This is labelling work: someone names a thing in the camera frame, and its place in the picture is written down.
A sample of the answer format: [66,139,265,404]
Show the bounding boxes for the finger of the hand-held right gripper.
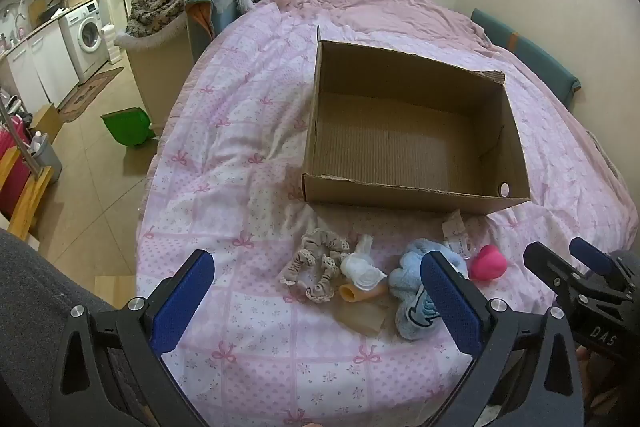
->
[570,237,617,279]
[523,242,587,304]

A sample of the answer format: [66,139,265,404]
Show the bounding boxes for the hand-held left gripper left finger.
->
[50,249,216,427]

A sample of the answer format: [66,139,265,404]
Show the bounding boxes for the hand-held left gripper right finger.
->
[420,251,586,427]

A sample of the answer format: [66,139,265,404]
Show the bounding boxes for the light blue plush toy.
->
[389,238,471,342]

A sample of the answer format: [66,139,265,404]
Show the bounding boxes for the pink round toy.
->
[468,244,508,283]

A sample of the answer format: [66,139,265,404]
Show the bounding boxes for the clear plastic packet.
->
[442,209,473,260]

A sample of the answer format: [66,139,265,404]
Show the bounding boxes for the tan silicone roll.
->
[339,281,390,305]

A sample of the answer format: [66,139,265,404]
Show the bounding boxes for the translucent beige silicone pad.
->
[334,303,386,337]

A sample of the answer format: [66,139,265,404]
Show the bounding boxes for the beige frilly scrunchie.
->
[280,228,353,300]

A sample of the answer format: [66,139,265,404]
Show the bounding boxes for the brown cardboard box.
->
[301,25,532,214]

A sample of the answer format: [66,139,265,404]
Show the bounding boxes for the pink patterned duvet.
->
[135,0,640,427]

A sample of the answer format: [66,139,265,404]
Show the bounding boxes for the person's grey trouser leg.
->
[0,229,131,427]

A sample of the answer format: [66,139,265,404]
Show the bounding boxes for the grey plastic bin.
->
[27,133,63,182]

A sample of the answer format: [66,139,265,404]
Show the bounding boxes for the teal headboard cushion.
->
[470,7,581,105]

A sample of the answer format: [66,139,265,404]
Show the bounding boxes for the pink suitcase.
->
[0,114,31,218]

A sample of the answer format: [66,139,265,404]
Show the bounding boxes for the small cardboard floor box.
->
[30,103,63,142]

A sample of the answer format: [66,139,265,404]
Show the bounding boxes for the brown patterned floor rug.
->
[55,66,125,124]

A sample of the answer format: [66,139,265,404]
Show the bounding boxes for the beige armchair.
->
[115,14,196,132]

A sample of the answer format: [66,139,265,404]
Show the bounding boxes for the white bottle pack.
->
[101,24,122,62]

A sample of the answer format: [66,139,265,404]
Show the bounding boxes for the white kitchen cabinets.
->
[5,24,66,108]

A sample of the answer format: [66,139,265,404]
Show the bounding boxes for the white washing machine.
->
[59,0,113,85]

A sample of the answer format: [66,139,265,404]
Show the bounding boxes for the teal fur-hood jacket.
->
[185,0,256,52]

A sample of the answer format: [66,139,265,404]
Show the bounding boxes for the yellow wooden frame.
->
[0,147,55,240]

